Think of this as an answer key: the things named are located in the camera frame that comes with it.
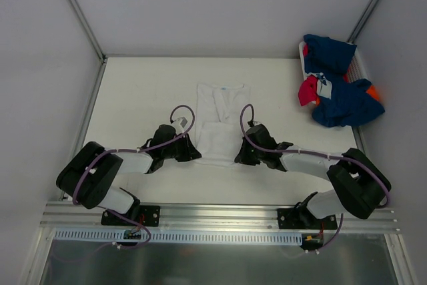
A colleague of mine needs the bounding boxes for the left corner aluminium post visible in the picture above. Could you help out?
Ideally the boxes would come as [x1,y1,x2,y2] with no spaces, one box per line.
[67,0,106,63]

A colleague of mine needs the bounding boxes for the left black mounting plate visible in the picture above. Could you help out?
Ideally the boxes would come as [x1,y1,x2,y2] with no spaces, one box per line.
[101,204,161,227]

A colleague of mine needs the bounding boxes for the right corner aluminium post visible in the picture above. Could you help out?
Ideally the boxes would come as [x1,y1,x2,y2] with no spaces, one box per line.
[347,0,381,43]

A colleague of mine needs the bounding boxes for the orange t shirt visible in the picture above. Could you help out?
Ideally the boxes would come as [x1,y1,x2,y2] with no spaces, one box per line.
[366,85,381,102]

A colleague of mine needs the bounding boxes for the corner aluminium post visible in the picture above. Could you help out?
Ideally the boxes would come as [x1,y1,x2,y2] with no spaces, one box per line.
[67,0,106,63]
[347,0,381,43]

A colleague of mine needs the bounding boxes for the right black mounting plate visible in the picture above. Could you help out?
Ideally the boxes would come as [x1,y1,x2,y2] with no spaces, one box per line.
[277,208,338,230]

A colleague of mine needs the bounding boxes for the white slotted cable duct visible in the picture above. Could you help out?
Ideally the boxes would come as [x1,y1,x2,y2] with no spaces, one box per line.
[54,228,303,246]

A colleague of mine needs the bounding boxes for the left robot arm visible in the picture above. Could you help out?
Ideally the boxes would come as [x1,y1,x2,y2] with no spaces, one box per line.
[56,124,201,225]

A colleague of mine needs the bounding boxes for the pink t shirt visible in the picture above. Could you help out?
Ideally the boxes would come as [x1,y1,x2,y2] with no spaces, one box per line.
[298,75,320,107]

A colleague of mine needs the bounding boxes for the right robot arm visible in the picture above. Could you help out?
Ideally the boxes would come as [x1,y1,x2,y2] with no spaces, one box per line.
[234,124,391,229]

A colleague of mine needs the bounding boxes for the black mounting plate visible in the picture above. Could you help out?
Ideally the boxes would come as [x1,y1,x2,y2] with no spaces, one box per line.
[101,204,161,227]
[277,208,338,230]

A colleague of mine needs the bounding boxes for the white plastic basket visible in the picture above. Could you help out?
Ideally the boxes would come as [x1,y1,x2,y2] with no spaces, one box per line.
[298,41,368,83]

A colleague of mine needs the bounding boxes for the white t shirt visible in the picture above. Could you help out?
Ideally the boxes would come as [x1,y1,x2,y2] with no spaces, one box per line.
[195,83,250,167]

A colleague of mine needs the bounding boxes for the blue t shirt pile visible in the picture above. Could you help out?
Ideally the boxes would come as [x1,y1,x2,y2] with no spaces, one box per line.
[303,34,385,127]

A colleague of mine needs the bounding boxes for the aluminium front rail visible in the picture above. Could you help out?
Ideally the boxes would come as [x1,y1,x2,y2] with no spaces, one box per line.
[40,201,402,234]

